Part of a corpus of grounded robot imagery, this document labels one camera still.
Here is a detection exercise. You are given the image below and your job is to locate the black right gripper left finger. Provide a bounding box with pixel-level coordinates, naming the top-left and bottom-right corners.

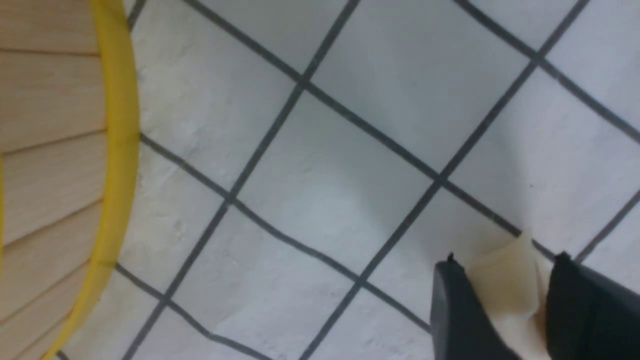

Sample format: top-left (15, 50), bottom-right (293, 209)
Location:
top-left (430, 253), bottom-right (519, 360)

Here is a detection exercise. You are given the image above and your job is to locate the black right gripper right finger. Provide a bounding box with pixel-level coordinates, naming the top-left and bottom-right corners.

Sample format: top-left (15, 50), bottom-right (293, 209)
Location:
top-left (545, 252), bottom-right (640, 360)

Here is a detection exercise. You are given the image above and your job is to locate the white dumpling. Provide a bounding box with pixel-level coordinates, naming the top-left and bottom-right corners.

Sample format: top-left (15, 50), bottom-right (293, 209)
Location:
top-left (465, 231), bottom-right (553, 360)

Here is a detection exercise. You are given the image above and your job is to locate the white black grid tablecloth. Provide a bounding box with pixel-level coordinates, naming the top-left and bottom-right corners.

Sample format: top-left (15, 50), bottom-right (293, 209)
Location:
top-left (57, 0), bottom-right (639, 360)

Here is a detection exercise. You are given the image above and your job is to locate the bamboo steamer tray yellow rim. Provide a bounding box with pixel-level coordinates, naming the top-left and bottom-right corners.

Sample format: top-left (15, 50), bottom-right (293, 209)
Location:
top-left (0, 0), bottom-right (140, 360)

